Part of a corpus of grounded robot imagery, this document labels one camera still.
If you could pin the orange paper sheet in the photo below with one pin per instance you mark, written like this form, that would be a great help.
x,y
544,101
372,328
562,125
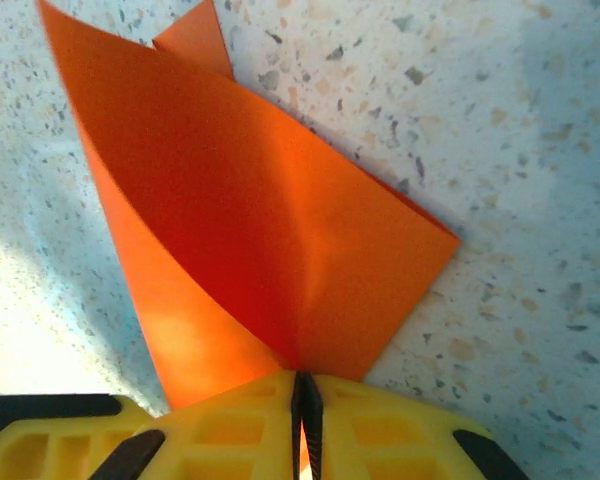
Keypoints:
x,y
230,200

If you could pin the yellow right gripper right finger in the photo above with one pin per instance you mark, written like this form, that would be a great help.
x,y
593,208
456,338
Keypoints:
x,y
390,440

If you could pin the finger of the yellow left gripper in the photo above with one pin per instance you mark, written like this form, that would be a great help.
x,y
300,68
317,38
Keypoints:
x,y
40,445

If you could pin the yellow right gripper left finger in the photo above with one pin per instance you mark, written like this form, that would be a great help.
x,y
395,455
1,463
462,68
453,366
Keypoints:
x,y
230,440

